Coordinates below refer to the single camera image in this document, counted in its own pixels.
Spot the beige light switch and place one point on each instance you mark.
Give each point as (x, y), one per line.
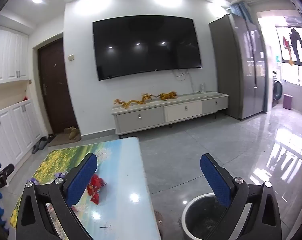
(71, 57)

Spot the white grey television cabinet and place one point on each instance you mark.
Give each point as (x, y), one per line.
(141, 120)

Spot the large black wall television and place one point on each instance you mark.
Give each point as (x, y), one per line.
(146, 47)

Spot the grey double door refrigerator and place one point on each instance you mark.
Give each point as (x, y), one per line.
(240, 67)

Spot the short golden dragon figurine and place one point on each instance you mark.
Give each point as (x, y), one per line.
(167, 95)

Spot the dark shoes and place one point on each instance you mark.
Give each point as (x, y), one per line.
(51, 137)

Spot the grey washing machine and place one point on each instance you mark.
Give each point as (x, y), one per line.
(277, 90)

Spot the grey slipper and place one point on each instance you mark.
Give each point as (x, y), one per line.
(42, 144)
(35, 148)

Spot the dark brown entrance door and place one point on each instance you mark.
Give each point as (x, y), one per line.
(56, 87)

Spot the white round trash bin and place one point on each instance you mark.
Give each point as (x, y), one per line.
(203, 220)

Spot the purple stool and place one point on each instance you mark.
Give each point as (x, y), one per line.
(288, 101)

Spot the tan boot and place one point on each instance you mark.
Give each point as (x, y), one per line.
(70, 129)
(74, 135)

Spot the landscape print table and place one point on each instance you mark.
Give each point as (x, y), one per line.
(126, 180)

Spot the white wall cabinet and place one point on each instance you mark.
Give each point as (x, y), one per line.
(8, 55)

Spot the round ceiling light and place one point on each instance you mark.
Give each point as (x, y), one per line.
(36, 0)

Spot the white shoe cabinet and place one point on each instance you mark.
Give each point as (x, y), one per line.
(13, 132)

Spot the white router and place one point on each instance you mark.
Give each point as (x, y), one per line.
(203, 88)

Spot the brown doormat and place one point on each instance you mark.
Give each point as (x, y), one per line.
(63, 142)

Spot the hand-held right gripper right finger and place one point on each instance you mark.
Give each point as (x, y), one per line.
(215, 180)

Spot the person's left hand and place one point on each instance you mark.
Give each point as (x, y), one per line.
(0, 206)

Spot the blue curtain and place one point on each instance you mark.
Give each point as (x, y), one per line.
(240, 10)

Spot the long golden dragon figurine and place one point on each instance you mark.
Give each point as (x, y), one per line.
(134, 102)

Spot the dark hanging pants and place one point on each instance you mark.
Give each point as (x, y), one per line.
(296, 45)

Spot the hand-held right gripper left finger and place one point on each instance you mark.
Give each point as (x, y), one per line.
(81, 178)

